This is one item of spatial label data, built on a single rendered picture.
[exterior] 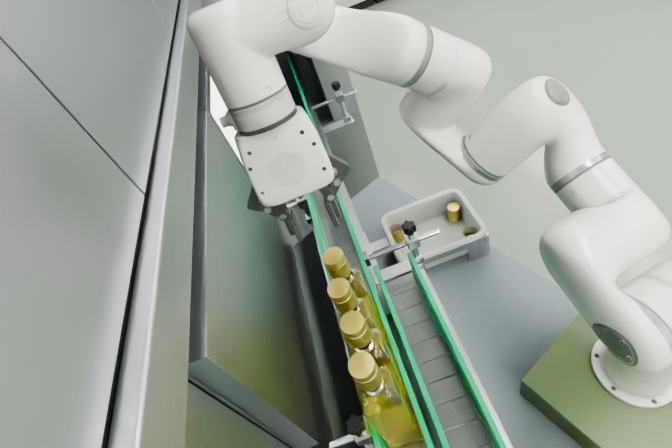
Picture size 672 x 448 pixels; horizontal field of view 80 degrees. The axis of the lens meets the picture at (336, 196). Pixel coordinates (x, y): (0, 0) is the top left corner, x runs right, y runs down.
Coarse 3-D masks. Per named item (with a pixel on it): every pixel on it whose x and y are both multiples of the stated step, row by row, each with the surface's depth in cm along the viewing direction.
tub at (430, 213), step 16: (448, 192) 106; (400, 208) 107; (416, 208) 107; (432, 208) 108; (464, 208) 103; (384, 224) 105; (400, 224) 109; (416, 224) 111; (432, 224) 109; (448, 224) 108; (464, 224) 106; (480, 224) 96; (432, 240) 106; (448, 240) 104; (464, 240) 95; (400, 256) 97; (432, 256) 95
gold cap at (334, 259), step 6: (324, 252) 63; (330, 252) 62; (336, 252) 62; (342, 252) 62; (324, 258) 62; (330, 258) 62; (336, 258) 61; (342, 258) 61; (330, 264) 61; (336, 264) 61; (342, 264) 62; (348, 264) 64; (330, 270) 62; (336, 270) 62; (342, 270) 62; (348, 270) 64; (336, 276) 63; (342, 276) 63
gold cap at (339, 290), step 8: (336, 280) 59; (344, 280) 58; (328, 288) 58; (336, 288) 58; (344, 288) 57; (336, 296) 57; (344, 296) 57; (352, 296) 58; (336, 304) 58; (344, 304) 58; (352, 304) 59; (344, 312) 59
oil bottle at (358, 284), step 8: (352, 272) 67; (360, 272) 69; (352, 280) 66; (360, 280) 67; (352, 288) 66; (360, 288) 66; (360, 296) 66; (368, 296) 67; (376, 312) 72; (384, 336) 77
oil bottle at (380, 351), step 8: (376, 328) 61; (376, 336) 59; (376, 344) 58; (384, 344) 59; (352, 352) 58; (368, 352) 57; (376, 352) 57; (384, 352) 58; (376, 360) 57; (384, 360) 58; (392, 360) 62; (392, 368) 60; (400, 376) 67; (400, 384) 65; (408, 400) 70
